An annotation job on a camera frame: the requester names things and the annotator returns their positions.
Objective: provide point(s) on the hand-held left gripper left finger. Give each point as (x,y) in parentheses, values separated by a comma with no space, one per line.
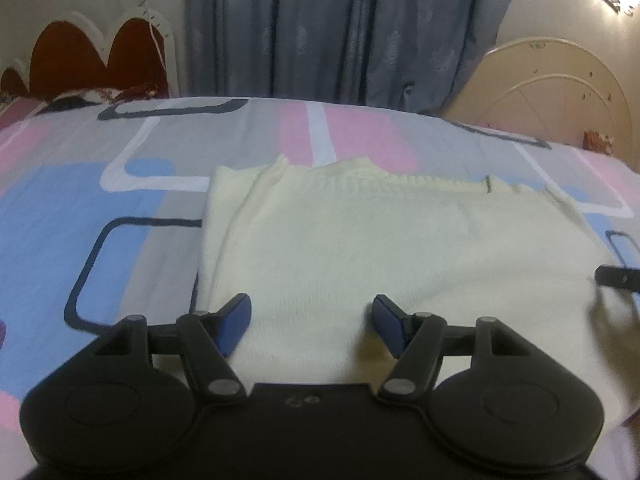
(235,325)

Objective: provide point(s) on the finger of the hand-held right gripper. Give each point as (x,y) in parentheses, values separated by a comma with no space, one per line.
(617,278)

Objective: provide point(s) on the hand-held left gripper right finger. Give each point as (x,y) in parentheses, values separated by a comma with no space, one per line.
(387,325)

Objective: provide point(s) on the cream knitted sweater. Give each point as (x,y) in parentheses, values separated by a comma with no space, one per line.
(375,240)

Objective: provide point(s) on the orange patterned pillow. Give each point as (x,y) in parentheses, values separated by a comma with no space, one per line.
(597,141)

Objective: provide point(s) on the cream round headboard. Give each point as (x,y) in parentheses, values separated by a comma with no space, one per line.
(550,105)

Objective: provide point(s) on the patterned grey pink bedspread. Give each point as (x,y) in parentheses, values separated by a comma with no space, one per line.
(75,210)

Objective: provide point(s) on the dark floral pillow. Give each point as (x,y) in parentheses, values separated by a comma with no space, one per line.
(100,95)

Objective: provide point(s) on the wide grey-blue curtain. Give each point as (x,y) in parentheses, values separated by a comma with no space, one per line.
(300,35)

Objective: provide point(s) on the red and white headboard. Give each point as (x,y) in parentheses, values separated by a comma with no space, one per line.
(60,60)

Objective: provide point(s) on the wall lamp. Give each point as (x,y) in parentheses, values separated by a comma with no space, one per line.
(617,0)

